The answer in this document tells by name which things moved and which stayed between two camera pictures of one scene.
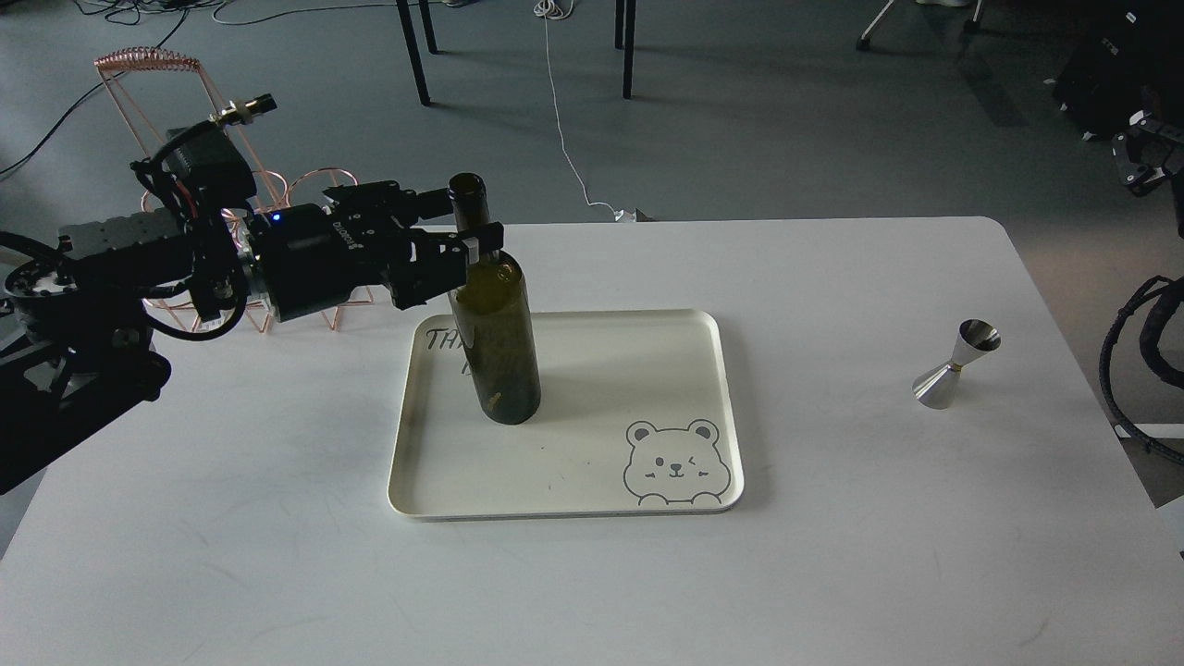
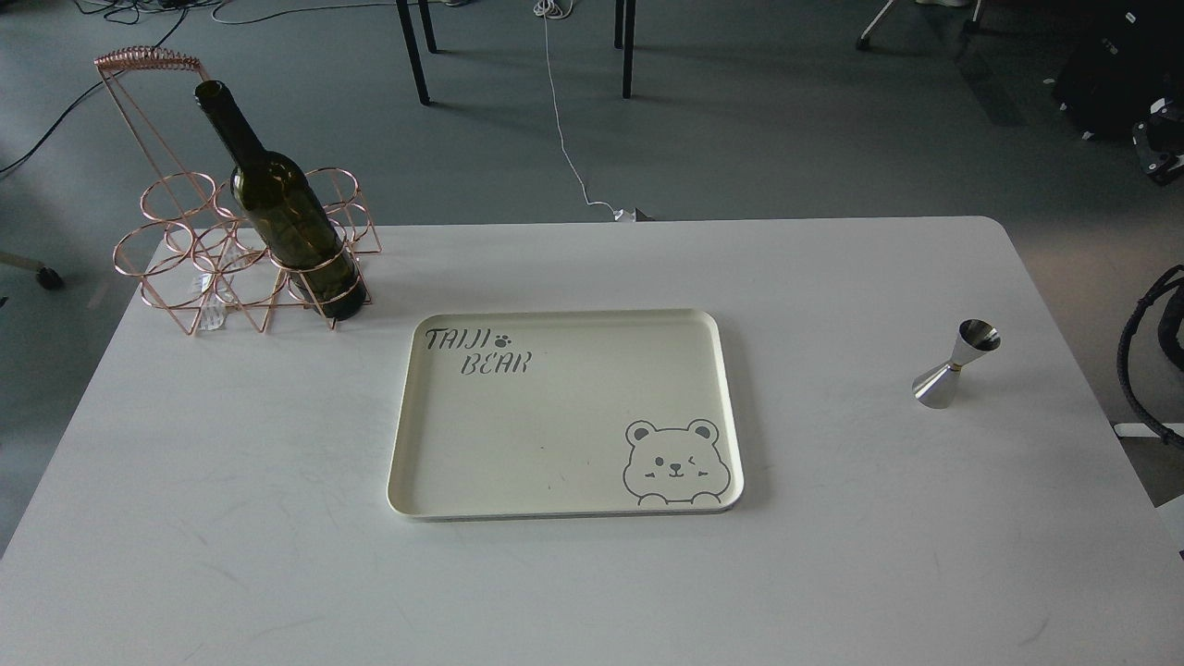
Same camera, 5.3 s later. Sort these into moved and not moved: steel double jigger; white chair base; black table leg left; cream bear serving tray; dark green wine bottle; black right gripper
Moved: dark green wine bottle; black right gripper
Not moved: cream bear serving tray; white chair base; black table leg left; steel double jigger
